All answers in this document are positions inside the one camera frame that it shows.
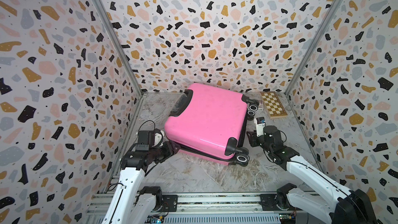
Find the small playing card box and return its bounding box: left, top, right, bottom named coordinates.
left=258, top=100, right=264, bottom=110

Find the aluminium corner post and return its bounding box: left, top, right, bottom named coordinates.
left=92, top=0, right=143, bottom=99
left=285, top=0, right=343, bottom=96

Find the right aluminium corner post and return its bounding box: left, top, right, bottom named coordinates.
left=285, top=0, right=343, bottom=96

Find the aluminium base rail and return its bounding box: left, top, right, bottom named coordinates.
left=83, top=191, right=346, bottom=224

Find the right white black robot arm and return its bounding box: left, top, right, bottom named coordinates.
left=246, top=125, right=377, bottom=224

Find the pink hard-shell suitcase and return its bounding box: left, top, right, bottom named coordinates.
left=164, top=83, right=259, bottom=167

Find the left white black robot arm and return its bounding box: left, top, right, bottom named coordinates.
left=102, top=141, right=180, bottom=224

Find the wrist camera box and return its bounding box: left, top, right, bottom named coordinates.
left=254, top=117, right=266, bottom=137
left=136, top=129, right=164, bottom=150

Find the wooden chessboard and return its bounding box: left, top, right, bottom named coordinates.
left=261, top=92, right=288, bottom=119

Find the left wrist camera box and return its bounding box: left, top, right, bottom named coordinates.
left=136, top=129, right=164, bottom=150

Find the left aluminium corner post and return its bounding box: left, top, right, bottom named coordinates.
left=92, top=0, right=143, bottom=99

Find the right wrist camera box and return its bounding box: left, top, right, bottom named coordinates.
left=254, top=117, right=266, bottom=137

